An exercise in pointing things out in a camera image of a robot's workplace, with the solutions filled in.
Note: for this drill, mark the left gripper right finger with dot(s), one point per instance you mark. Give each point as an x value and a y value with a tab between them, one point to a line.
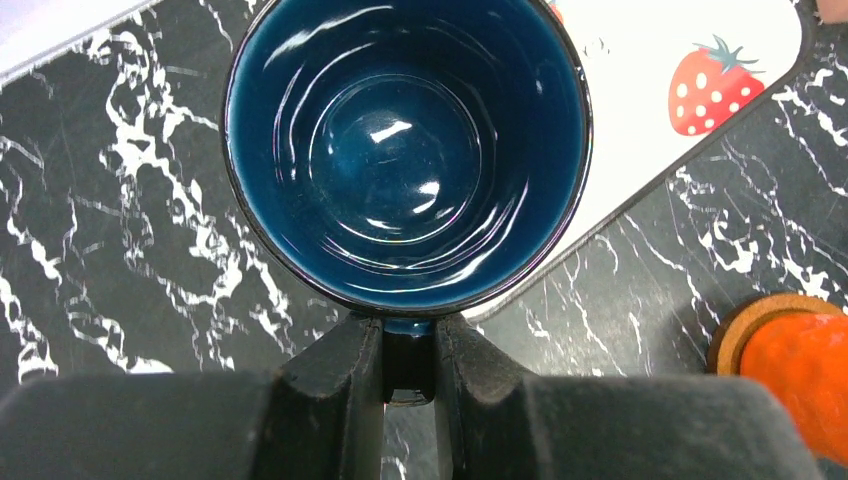
495	419

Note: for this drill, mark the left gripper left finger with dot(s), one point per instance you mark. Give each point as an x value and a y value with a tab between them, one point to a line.
319	416

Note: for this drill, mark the dark ringed wooden coaster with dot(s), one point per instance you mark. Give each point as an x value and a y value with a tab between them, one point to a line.
736	329

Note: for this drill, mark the navy blue mug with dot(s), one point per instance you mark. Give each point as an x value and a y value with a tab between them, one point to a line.
409	160

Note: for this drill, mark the orange mug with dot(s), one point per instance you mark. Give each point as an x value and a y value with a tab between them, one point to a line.
802	360

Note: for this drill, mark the white strawberry tray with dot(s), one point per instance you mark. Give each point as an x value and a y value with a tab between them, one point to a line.
663	76

